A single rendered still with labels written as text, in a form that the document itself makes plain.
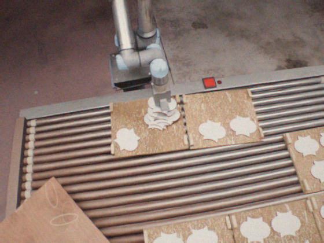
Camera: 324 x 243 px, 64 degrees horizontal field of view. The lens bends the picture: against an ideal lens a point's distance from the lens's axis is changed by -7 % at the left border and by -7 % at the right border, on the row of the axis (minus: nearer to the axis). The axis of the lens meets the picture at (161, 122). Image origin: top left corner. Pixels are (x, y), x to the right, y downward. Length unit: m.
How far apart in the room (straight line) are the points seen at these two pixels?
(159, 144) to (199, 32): 2.16
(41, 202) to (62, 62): 2.20
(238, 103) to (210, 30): 1.91
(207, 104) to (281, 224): 0.76
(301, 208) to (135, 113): 1.02
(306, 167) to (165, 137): 0.77
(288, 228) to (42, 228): 1.16
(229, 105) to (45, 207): 1.13
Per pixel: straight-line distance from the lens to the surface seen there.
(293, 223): 1.47
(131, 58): 1.28
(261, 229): 1.41
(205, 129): 1.52
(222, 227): 1.38
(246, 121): 1.59
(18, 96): 3.29
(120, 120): 1.59
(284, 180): 1.54
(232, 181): 1.46
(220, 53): 3.20
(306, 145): 1.64
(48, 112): 1.79
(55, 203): 1.40
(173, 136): 1.51
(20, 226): 1.45
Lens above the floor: 2.29
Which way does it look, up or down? 60 degrees down
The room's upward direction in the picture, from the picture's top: 6 degrees counter-clockwise
